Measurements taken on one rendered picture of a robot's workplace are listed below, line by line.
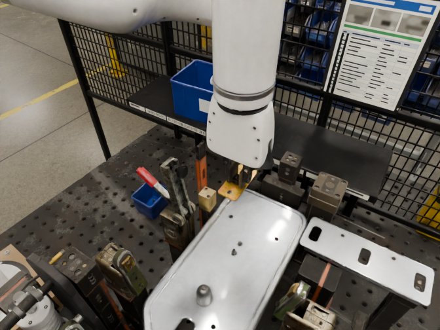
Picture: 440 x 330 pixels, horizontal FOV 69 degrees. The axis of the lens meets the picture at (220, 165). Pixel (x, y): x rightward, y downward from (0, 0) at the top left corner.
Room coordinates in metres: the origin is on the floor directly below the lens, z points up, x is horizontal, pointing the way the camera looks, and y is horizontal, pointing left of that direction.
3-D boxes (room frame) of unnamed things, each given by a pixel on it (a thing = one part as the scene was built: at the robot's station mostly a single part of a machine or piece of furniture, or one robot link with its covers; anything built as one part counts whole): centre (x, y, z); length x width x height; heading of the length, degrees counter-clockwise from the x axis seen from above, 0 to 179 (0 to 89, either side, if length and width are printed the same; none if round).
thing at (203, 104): (0.92, -0.01, 1.10); 0.30 x 0.17 x 0.13; 62
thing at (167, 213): (0.48, 0.11, 0.88); 0.07 x 0.06 x 0.35; 58
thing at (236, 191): (0.39, -0.03, 1.26); 0.08 x 0.04 x 0.01; 148
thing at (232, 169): (0.41, -0.01, 1.29); 0.03 x 0.03 x 0.07; 58
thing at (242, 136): (0.39, -0.03, 1.38); 0.10 x 0.07 x 0.11; 58
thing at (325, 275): (0.36, -0.23, 0.84); 0.11 x 0.10 x 0.28; 58
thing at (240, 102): (0.40, -0.03, 1.44); 0.09 x 0.08 x 0.03; 58
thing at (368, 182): (0.87, -0.09, 1.02); 0.90 x 0.22 x 0.03; 58
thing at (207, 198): (0.53, 0.03, 0.88); 0.04 x 0.04 x 0.36; 58
